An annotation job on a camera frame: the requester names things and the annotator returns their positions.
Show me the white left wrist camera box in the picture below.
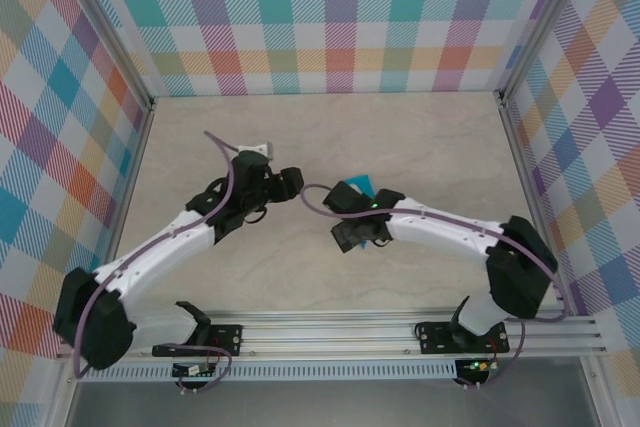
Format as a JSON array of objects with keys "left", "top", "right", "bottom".
[{"left": 238, "top": 141, "right": 275, "bottom": 159}]

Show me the slotted grey cable duct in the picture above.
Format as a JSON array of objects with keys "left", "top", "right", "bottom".
[{"left": 79, "top": 364, "right": 459, "bottom": 382}]

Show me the aluminium mounting rail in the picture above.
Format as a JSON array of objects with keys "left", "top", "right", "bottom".
[{"left": 54, "top": 309, "right": 609, "bottom": 361}]

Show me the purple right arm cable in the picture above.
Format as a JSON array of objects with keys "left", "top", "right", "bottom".
[{"left": 300, "top": 183, "right": 571, "bottom": 391}]

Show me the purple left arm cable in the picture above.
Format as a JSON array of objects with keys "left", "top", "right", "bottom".
[{"left": 72, "top": 130, "right": 241, "bottom": 395}]

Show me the aluminium side rail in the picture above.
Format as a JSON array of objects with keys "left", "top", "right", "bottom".
[
  {"left": 87, "top": 96, "right": 157, "bottom": 322},
  {"left": 496, "top": 90, "right": 572, "bottom": 317}
]

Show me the grey metal lower panel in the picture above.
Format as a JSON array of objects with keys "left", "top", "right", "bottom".
[{"left": 67, "top": 380, "right": 599, "bottom": 427}]

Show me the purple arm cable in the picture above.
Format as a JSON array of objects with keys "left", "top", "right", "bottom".
[
  {"left": 300, "top": 183, "right": 571, "bottom": 391},
  {"left": 72, "top": 130, "right": 241, "bottom": 395}
]

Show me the blue square paper sheet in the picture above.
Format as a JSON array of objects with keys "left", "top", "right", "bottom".
[{"left": 343, "top": 174, "right": 377, "bottom": 251}]

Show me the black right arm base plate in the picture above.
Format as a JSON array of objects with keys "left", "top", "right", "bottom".
[{"left": 416, "top": 320, "right": 510, "bottom": 356}]

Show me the aluminium corner post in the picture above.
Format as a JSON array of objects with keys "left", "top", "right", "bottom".
[
  {"left": 498, "top": 0, "right": 587, "bottom": 104},
  {"left": 57, "top": 0, "right": 156, "bottom": 113}
]

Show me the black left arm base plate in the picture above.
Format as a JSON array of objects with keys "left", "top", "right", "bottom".
[{"left": 151, "top": 324, "right": 245, "bottom": 359}]

